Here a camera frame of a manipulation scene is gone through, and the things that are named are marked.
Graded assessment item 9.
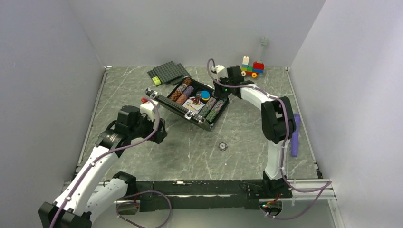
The purple chip row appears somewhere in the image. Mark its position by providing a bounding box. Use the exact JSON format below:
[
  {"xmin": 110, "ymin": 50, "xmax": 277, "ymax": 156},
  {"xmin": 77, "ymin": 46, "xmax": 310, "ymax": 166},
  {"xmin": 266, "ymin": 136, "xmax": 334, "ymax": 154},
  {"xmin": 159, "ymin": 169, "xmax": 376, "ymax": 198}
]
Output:
[{"xmin": 182, "ymin": 86, "xmax": 194, "ymax": 97}]

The triangular all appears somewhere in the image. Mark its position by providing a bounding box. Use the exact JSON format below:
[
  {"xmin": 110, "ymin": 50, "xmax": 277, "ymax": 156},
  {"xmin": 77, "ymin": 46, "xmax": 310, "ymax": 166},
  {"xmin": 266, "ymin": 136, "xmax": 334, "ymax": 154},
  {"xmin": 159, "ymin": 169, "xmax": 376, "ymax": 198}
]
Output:
[{"xmin": 190, "ymin": 96, "xmax": 202, "ymax": 105}]

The playing card deck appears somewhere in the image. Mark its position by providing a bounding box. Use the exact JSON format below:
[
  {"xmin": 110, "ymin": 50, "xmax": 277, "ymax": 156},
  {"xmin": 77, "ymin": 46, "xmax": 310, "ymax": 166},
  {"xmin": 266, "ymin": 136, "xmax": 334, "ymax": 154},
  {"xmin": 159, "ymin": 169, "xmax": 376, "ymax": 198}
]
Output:
[{"xmin": 182, "ymin": 99, "xmax": 205, "ymax": 114}]

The yellow-green lego brick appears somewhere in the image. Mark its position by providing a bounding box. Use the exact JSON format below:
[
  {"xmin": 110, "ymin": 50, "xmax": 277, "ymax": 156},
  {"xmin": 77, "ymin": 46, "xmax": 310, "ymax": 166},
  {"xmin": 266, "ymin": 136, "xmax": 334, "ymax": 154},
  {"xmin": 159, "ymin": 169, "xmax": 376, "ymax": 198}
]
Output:
[{"xmin": 152, "ymin": 76, "xmax": 161, "ymax": 86}]

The aluminium poker case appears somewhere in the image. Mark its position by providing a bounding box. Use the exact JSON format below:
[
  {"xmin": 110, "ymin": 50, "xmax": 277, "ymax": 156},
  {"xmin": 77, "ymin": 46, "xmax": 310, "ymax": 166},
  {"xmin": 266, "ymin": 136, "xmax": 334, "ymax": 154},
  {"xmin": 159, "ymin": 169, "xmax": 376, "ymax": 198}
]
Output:
[{"xmin": 145, "ymin": 77, "xmax": 229, "ymax": 131}]

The red pink chip row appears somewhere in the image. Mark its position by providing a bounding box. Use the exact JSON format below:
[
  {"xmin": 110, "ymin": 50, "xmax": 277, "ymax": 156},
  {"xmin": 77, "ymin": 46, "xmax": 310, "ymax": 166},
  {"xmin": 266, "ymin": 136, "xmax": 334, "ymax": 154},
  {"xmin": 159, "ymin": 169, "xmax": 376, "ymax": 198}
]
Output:
[{"xmin": 175, "ymin": 94, "xmax": 188, "ymax": 105}]

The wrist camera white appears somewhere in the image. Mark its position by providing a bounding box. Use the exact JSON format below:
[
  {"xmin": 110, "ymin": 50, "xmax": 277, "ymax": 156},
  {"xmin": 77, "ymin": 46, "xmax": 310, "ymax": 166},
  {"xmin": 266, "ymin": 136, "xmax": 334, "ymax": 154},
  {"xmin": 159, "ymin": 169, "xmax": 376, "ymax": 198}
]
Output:
[
  {"xmin": 210, "ymin": 65, "xmax": 226, "ymax": 75},
  {"xmin": 140, "ymin": 97, "xmax": 160, "ymax": 121}
]

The orange brown chip row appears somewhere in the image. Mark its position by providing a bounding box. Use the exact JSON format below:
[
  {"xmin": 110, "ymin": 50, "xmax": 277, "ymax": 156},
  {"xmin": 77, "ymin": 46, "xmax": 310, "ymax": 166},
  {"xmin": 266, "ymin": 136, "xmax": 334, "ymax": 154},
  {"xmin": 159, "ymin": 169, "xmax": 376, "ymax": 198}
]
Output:
[{"xmin": 169, "ymin": 77, "xmax": 192, "ymax": 102}]

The green blue chip row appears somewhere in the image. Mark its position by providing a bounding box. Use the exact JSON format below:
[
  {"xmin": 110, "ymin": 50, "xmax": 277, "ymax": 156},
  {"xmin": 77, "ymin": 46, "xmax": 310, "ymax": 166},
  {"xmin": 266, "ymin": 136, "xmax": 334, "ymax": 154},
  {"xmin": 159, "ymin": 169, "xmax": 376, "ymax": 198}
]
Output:
[{"xmin": 206, "ymin": 100, "xmax": 225, "ymax": 123}]

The short chip stack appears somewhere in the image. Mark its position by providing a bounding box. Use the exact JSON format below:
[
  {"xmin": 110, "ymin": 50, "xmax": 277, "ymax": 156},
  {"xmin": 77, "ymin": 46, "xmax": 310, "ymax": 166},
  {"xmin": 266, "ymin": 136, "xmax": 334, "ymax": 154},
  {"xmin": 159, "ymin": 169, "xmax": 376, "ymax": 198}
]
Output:
[{"xmin": 219, "ymin": 142, "xmax": 228, "ymax": 151}]

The colourful lego train toy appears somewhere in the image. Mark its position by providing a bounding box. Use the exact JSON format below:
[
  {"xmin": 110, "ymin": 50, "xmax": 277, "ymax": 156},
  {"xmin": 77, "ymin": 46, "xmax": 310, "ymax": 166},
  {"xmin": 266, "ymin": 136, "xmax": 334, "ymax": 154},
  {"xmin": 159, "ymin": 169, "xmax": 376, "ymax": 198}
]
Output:
[{"xmin": 240, "ymin": 56, "xmax": 265, "ymax": 78}]

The blue round plastic disc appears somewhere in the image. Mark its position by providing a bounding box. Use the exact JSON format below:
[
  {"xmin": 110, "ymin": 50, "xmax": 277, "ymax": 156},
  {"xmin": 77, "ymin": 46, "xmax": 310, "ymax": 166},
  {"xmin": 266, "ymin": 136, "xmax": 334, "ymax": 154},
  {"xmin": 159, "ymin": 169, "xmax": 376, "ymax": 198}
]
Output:
[{"xmin": 201, "ymin": 90, "xmax": 211, "ymax": 99}]

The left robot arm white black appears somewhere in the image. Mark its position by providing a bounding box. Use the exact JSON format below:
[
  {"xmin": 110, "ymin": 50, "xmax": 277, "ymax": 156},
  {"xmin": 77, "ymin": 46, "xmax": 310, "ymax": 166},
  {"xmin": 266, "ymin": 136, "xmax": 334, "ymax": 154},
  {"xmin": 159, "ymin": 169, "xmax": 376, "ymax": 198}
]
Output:
[{"xmin": 38, "ymin": 100, "xmax": 167, "ymax": 228}]

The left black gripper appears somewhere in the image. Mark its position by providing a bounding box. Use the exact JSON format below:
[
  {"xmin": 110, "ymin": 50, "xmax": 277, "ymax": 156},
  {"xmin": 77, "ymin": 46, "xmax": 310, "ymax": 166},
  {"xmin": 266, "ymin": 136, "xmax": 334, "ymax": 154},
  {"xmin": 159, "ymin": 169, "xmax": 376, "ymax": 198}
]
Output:
[{"xmin": 129, "ymin": 109, "xmax": 167, "ymax": 143}]

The dark grey lego baseplate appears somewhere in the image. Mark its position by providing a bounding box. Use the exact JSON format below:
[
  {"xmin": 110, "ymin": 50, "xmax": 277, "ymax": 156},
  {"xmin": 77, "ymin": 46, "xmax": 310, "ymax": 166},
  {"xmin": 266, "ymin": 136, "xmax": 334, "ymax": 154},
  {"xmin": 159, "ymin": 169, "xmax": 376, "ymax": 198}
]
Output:
[{"xmin": 147, "ymin": 61, "xmax": 191, "ymax": 85}]

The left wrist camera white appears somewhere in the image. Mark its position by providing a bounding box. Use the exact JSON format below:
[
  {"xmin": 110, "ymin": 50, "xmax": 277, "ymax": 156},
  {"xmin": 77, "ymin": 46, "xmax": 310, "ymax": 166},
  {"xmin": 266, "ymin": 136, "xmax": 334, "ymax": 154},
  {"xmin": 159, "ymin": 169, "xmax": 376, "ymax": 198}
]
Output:
[{"xmin": 140, "ymin": 97, "xmax": 160, "ymax": 121}]

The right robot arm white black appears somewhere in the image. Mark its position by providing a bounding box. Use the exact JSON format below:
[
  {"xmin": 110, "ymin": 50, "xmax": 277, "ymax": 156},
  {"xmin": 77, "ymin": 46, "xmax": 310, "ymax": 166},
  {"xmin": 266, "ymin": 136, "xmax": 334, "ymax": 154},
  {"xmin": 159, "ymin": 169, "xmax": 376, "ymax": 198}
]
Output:
[{"xmin": 207, "ymin": 65, "xmax": 296, "ymax": 198}]

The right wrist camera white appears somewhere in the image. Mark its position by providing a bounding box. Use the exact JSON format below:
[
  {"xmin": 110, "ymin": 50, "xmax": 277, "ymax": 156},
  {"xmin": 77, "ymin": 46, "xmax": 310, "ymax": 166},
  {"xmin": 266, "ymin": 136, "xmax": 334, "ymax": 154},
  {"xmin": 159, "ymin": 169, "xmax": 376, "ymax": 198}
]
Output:
[{"xmin": 210, "ymin": 65, "xmax": 226, "ymax": 75}]

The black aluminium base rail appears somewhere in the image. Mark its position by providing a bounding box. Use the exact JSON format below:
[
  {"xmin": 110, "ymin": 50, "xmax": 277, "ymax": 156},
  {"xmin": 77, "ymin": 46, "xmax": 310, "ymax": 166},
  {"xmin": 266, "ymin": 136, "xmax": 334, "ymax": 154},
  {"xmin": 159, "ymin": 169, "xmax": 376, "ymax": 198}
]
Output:
[{"xmin": 57, "ymin": 179, "xmax": 336, "ymax": 218}]

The purple toy microphone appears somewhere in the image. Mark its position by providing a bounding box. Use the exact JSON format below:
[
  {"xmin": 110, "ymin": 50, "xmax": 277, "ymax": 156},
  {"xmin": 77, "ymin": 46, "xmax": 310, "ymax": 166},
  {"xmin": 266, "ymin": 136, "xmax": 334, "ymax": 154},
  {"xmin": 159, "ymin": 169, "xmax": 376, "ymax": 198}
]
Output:
[{"xmin": 290, "ymin": 113, "xmax": 301, "ymax": 157}]

